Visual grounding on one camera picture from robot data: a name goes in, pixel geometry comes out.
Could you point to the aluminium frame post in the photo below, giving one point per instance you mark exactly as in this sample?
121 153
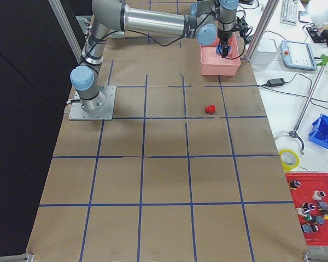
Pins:
263 23

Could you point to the yellow tape roll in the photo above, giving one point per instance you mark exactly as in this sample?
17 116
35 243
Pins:
289 159

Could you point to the brown paper table cover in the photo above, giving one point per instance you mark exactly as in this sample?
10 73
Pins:
163 180

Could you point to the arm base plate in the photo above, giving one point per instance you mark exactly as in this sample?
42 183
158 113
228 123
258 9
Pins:
99 108

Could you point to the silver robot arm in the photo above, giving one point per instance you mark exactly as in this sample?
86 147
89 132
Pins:
207 21

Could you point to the teach pendant tablet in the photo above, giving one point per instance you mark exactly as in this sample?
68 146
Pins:
297 55

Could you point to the black power adapter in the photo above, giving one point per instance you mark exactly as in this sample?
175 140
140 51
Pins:
275 82

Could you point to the white square box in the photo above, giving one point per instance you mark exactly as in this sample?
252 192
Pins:
265 52

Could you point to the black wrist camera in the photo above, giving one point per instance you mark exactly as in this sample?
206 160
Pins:
241 26

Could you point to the blue plastic bin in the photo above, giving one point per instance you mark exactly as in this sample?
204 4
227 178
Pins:
319 132

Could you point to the red toy block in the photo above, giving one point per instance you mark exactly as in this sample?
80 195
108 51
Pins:
210 109

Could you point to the white keyboard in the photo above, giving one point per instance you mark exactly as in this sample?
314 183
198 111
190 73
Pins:
289 12

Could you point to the pink plastic box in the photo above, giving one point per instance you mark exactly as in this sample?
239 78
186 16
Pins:
213 64

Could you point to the blue toy block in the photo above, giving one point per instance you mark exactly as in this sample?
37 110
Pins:
218 49

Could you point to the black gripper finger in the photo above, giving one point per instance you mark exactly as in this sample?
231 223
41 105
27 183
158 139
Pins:
224 49

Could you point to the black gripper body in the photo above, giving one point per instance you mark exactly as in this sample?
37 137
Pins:
223 35

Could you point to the red tray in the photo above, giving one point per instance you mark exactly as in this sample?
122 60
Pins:
309 192

